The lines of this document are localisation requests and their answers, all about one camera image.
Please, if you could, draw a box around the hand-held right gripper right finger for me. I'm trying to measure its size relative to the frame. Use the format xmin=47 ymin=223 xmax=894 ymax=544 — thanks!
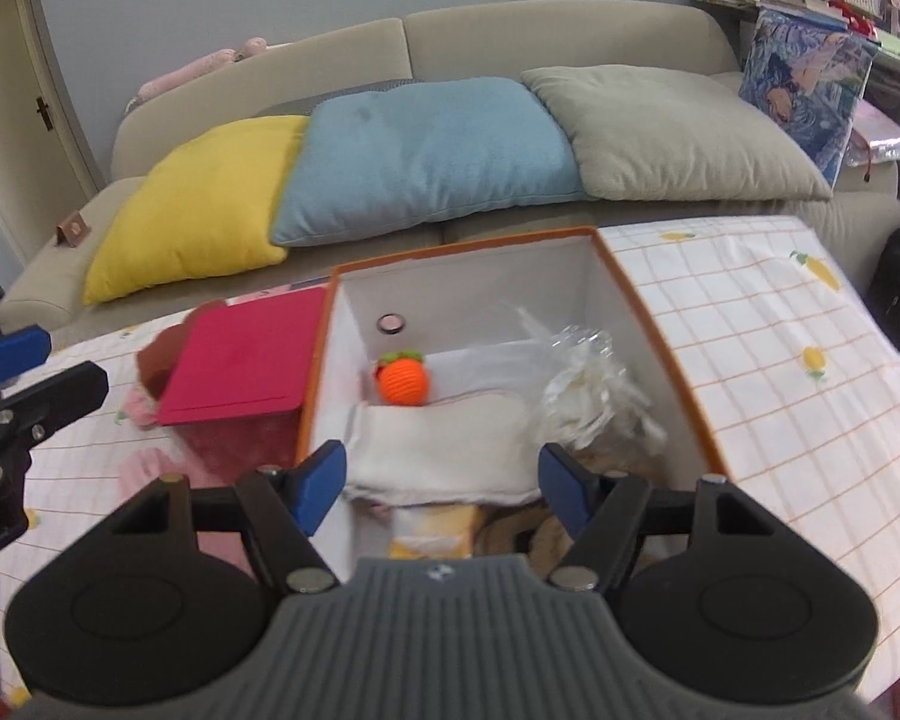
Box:
xmin=536 ymin=441 xmax=779 ymax=593

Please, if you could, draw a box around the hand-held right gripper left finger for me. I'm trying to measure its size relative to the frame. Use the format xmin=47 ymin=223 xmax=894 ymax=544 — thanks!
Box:
xmin=112 ymin=440 xmax=347 ymax=595

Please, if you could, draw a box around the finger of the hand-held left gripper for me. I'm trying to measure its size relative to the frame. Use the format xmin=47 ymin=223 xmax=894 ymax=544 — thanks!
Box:
xmin=0 ymin=361 xmax=110 ymax=460
xmin=0 ymin=326 xmax=52 ymax=395

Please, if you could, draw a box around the brown plush headband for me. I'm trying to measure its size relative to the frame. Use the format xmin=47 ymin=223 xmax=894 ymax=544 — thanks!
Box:
xmin=478 ymin=501 xmax=597 ymax=580

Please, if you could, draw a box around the yellow snack packet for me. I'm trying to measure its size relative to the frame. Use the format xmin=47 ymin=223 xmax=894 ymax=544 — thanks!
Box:
xmin=388 ymin=502 xmax=482 ymax=560

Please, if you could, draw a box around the white cloth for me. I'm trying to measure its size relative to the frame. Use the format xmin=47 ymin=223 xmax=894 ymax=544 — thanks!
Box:
xmin=343 ymin=337 xmax=550 ymax=507

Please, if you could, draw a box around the orange crochet fruit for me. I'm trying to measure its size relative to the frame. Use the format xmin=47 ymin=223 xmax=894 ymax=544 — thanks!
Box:
xmin=373 ymin=349 xmax=433 ymax=407

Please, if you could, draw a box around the orange storage box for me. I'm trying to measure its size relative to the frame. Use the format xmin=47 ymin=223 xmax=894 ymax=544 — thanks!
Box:
xmin=294 ymin=227 xmax=732 ymax=586

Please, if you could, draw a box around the pink crochet toy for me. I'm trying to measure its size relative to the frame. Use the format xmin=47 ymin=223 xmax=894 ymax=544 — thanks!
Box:
xmin=116 ymin=382 xmax=167 ymax=430

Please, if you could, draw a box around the brown bear-shaped sponge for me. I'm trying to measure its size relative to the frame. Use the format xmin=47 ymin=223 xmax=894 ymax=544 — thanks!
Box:
xmin=135 ymin=300 xmax=230 ymax=400

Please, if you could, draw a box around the red lidded clear box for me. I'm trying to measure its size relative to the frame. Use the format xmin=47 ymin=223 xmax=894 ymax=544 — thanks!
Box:
xmin=157 ymin=286 xmax=331 ymax=488

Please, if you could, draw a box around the yellow pillow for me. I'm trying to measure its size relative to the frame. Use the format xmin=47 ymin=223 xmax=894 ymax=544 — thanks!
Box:
xmin=82 ymin=115 xmax=312 ymax=306

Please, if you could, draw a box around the checked lemon tablecloth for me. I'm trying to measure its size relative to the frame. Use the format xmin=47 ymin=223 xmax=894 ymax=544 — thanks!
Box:
xmin=0 ymin=216 xmax=900 ymax=698

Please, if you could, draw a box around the cream door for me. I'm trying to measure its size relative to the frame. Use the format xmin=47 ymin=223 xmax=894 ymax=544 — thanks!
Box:
xmin=0 ymin=0 xmax=102 ymax=241

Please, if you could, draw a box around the pink bolster plush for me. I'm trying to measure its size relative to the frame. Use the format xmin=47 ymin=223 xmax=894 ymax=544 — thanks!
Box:
xmin=136 ymin=37 xmax=269 ymax=104

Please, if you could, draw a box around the beige pillow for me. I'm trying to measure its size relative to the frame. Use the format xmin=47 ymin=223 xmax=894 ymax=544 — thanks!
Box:
xmin=521 ymin=65 xmax=833 ymax=202

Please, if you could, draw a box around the grey striped cushion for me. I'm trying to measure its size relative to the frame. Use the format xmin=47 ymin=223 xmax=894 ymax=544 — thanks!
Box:
xmin=289 ymin=77 xmax=425 ymax=117

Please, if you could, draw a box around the beige fabric sofa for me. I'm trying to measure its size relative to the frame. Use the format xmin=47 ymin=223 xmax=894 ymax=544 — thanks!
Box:
xmin=0 ymin=0 xmax=900 ymax=331

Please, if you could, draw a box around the blue printed pillow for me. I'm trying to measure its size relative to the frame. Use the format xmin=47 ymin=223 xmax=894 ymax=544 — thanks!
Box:
xmin=739 ymin=7 xmax=878 ymax=190

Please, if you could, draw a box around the pink plastic bag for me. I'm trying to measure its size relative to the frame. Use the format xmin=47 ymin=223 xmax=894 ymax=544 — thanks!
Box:
xmin=849 ymin=101 xmax=900 ymax=182

